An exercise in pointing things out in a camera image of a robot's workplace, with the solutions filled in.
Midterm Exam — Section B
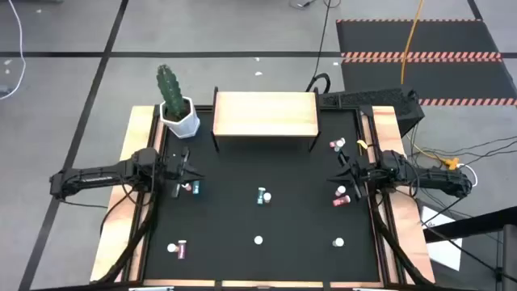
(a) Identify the black aluminium table frame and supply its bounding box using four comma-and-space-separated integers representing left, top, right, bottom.
120, 103, 405, 291

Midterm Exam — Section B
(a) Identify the black floor cable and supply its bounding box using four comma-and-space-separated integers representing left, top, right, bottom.
427, 136, 517, 155
464, 139, 517, 161

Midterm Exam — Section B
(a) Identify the black braided cable bundle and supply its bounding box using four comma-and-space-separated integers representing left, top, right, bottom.
96, 189, 161, 284
369, 193, 433, 286

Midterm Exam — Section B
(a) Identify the light wooden table edge strip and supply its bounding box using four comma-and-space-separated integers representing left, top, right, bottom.
143, 278, 383, 289

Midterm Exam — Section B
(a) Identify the wooden shelf black metal frame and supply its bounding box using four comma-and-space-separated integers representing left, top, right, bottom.
212, 86, 322, 154

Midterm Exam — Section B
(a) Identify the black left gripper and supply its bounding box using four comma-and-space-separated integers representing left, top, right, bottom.
163, 147, 205, 199

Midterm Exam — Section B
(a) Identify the yellow hanging cable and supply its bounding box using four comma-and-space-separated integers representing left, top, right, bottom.
400, 0, 449, 162

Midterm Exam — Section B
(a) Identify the white paper sheet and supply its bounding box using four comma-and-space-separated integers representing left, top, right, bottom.
419, 205, 464, 272

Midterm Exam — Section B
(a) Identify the black metal beam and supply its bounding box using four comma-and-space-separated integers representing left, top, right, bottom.
422, 206, 517, 244

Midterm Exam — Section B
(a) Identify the white floor cable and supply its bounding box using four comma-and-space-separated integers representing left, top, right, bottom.
0, 0, 27, 101

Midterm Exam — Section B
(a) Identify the light wooden table side board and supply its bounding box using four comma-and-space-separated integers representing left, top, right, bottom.
89, 105, 166, 283
360, 105, 436, 285

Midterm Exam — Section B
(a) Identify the black hazard striped floor mat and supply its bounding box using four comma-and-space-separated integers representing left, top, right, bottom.
335, 18, 504, 60
341, 58, 517, 107

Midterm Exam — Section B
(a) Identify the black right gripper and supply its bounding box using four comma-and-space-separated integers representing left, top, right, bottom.
327, 149, 379, 200

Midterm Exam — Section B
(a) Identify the dark table mat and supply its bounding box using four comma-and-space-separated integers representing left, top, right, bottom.
143, 108, 383, 283

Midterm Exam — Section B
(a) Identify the gray metal post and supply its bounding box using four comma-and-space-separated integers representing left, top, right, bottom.
502, 224, 517, 291

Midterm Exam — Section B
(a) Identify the white looped cable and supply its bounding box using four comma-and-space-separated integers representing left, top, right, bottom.
460, 162, 479, 188

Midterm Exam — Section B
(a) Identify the thin black hanging cable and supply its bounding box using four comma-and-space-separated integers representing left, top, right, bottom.
288, 0, 343, 10
309, 0, 333, 82

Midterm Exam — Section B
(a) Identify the thick black cable loop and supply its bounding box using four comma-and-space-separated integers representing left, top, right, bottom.
305, 71, 333, 95

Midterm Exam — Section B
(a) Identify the green artificial cactus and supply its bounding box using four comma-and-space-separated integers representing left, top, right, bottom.
156, 63, 187, 118

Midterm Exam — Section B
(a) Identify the white hexagonal plant pot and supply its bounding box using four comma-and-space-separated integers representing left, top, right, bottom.
159, 95, 201, 140

